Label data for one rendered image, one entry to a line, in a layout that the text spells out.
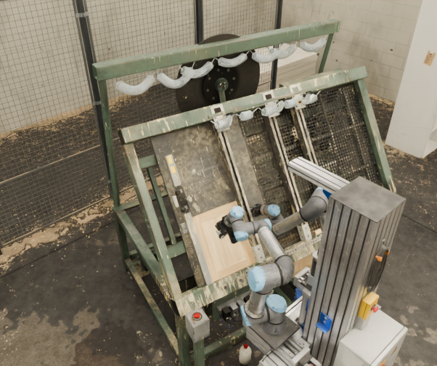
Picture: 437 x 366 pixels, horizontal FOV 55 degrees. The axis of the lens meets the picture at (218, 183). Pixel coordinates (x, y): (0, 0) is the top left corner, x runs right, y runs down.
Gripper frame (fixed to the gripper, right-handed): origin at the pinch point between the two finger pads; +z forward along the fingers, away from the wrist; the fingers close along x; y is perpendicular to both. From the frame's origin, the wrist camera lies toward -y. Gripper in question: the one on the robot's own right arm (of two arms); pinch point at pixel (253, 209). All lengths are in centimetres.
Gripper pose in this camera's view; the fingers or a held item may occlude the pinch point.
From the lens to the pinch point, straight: 318.2
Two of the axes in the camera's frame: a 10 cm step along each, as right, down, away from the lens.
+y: -8.7, 3.0, -4.0
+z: -4.0, 0.6, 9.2
